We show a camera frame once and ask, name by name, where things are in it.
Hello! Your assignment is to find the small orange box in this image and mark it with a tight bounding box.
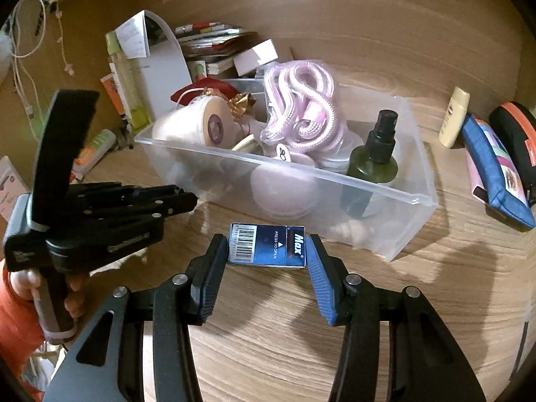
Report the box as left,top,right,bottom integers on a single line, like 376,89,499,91
100,74,130,118

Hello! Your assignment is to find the pink rope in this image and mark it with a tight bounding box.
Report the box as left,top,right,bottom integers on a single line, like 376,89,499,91
260,59,348,164

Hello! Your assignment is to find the person's left forearm orange sleeve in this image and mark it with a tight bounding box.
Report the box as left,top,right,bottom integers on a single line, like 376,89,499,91
0,260,47,390

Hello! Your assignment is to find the pink dome case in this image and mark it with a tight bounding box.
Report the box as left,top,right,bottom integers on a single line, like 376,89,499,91
250,153,321,220

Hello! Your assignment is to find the white printed card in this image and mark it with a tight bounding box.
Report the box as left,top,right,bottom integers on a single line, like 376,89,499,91
0,156,30,222

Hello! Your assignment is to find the white paper receipt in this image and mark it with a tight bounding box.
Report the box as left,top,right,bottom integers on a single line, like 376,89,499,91
116,13,150,59

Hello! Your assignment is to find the blue staple box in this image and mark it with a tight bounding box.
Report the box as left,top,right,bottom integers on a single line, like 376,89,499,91
227,222,307,269

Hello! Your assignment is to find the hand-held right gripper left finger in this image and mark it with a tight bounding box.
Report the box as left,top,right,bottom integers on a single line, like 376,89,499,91
42,233,229,402

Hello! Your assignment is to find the red pouch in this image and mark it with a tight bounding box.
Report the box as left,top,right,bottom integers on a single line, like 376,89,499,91
171,76,237,103

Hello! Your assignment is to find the blue zip pouch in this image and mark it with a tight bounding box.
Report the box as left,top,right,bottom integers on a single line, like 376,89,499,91
461,113,536,231

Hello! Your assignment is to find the wooden desktop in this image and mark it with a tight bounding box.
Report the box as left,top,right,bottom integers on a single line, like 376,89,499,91
63,63,536,402

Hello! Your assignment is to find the cream tube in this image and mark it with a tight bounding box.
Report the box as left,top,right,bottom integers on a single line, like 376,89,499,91
438,86,470,148

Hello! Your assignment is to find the white round container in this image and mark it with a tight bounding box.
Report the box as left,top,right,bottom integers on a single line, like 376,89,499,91
312,128,365,174

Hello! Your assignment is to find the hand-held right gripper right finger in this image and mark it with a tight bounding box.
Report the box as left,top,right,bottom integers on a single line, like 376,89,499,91
305,233,492,402

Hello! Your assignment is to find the white paper bag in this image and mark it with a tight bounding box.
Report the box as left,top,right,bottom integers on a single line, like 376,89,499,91
144,12,193,122

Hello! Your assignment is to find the white cord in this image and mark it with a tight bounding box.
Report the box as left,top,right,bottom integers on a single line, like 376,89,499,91
10,0,47,118

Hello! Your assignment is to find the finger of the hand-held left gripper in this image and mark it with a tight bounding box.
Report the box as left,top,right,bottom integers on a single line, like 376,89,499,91
69,182,197,208
68,205,196,229

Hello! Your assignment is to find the cream ribbon roll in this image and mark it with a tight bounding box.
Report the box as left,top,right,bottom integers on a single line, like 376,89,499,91
151,94,235,151

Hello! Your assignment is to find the clear plastic storage box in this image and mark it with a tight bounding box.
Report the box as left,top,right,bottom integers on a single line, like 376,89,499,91
135,77,439,262

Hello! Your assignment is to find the person's left hand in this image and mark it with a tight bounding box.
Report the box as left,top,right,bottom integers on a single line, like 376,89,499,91
7,269,86,320

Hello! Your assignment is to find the black and orange round case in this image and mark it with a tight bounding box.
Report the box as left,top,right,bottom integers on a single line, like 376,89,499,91
489,101,536,185

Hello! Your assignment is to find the green and clear carton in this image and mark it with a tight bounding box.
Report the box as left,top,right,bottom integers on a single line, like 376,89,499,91
105,31,153,130

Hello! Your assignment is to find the green spray bottle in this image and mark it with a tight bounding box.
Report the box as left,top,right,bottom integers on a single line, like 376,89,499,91
340,110,398,218

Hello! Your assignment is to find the white paper sheet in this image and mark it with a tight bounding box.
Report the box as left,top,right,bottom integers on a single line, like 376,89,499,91
90,246,148,269

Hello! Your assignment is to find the stack of booklets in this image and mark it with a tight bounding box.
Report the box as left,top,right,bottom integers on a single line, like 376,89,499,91
175,21,260,78

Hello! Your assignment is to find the orange and green tube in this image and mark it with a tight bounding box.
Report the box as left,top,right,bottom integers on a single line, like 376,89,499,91
71,129,117,181

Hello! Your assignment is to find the gold foil wrapper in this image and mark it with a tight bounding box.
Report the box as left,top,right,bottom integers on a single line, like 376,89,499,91
228,92,257,123

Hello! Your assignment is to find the pink and white small box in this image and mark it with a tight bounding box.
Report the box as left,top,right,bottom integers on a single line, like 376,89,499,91
233,39,279,76

